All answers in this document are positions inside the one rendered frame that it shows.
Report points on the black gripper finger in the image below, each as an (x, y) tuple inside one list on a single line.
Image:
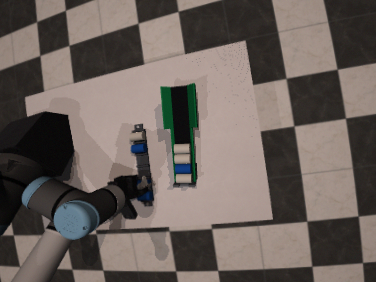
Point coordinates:
[(143, 187)]

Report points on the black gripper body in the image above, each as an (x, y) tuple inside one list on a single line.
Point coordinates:
[(126, 183)]

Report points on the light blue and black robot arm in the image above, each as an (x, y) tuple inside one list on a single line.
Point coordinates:
[(79, 213)]

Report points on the beige cylinder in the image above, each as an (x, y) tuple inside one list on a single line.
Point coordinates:
[(182, 148), (184, 178), (137, 136), (182, 159)]

